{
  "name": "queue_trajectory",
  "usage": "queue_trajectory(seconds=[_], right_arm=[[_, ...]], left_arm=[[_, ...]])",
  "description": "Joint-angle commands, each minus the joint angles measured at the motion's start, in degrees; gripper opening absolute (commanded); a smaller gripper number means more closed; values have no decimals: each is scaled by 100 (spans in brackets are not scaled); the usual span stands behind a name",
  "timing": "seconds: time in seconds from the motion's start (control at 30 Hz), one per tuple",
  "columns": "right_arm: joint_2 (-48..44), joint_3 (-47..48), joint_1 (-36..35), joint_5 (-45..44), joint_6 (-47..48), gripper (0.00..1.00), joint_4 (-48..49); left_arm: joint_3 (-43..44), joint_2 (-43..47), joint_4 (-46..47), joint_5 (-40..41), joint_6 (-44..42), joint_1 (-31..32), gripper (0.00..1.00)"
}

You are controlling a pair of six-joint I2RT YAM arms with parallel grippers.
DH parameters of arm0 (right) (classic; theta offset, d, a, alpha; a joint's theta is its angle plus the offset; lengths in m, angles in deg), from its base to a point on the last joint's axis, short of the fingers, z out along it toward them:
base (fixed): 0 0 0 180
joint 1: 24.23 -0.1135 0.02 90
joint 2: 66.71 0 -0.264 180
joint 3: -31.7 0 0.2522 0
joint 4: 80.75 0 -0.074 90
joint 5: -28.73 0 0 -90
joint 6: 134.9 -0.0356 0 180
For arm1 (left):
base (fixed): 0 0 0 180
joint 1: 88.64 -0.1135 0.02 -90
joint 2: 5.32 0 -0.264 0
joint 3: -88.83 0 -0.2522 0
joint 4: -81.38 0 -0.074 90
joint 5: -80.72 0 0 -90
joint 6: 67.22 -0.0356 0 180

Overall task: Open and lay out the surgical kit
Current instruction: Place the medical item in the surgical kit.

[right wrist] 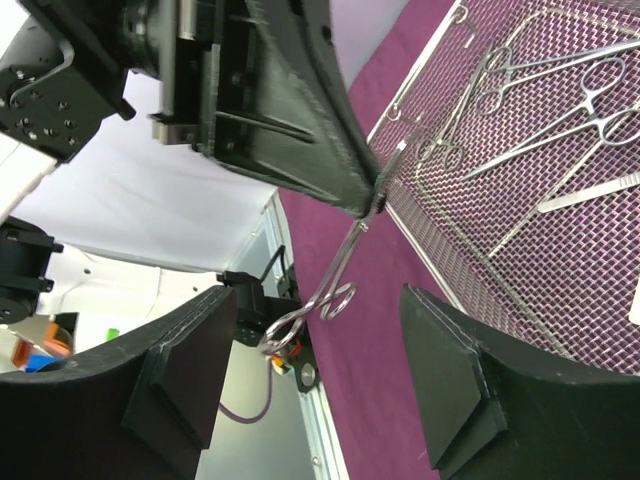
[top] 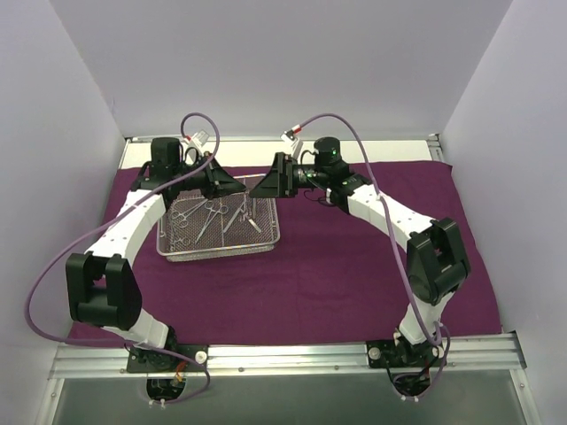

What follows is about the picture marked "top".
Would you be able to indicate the steel tweezers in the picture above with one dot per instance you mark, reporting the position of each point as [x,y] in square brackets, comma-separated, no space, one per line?
[253,223]

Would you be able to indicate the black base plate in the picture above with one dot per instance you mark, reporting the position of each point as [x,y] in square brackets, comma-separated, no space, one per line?
[389,353]
[149,361]

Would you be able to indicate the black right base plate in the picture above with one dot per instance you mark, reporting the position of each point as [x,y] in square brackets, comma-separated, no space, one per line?
[389,353]

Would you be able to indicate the steel scissors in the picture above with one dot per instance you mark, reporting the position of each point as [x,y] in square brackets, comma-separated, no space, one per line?
[213,211]

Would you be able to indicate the purple cloth wrap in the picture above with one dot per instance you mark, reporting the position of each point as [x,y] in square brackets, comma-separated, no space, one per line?
[331,278]

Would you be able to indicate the aluminium front rail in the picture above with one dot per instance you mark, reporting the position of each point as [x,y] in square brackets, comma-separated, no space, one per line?
[469,353]

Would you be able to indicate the steel scalpel handle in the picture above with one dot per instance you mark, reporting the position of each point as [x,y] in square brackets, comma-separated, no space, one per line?
[239,213]

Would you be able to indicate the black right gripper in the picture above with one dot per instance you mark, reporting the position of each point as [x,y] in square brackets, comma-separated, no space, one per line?
[288,175]

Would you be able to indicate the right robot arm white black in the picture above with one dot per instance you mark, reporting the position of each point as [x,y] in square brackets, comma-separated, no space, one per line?
[430,253]

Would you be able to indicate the metal mesh instrument tray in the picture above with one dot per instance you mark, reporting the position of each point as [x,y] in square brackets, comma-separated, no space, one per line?
[241,239]

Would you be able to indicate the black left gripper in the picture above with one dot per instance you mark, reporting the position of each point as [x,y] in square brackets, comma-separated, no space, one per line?
[211,178]

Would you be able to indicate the steel forceps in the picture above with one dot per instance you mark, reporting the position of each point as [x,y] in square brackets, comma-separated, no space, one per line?
[181,219]
[178,243]

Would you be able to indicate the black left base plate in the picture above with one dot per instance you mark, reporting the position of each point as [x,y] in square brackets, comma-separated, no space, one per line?
[149,361]

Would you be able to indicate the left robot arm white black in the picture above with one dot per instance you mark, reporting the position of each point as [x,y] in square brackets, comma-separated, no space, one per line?
[101,286]

